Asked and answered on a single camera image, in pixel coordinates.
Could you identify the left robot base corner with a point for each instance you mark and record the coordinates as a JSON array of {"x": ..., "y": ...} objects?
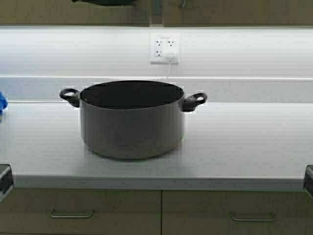
[{"x": 6, "y": 180}]

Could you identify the wooden lower cabinet left drawer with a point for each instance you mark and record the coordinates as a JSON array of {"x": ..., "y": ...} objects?
[{"x": 35, "y": 211}]

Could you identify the blue plastic bag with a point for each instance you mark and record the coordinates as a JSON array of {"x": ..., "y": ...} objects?
[{"x": 3, "y": 104}]

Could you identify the white wall power outlet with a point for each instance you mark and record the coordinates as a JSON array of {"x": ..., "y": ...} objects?
[{"x": 164, "y": 48}]

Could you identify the grey two-handled cooking pot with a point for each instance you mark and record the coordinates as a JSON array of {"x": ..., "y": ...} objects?
[{"x": 132, "y": 119}]

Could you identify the wooden lower cabinet right drawer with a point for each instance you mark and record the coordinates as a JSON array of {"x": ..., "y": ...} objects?
[{"x": 236, "y": 213}]

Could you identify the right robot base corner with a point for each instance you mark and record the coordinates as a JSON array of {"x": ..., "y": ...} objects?
[{"x": 308, "y": 180}]

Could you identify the wooden cabinet drawer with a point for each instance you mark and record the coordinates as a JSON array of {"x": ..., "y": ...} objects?
[
  {"x": 35, "y": 211},
  {"x": 236, "y": 213}
]

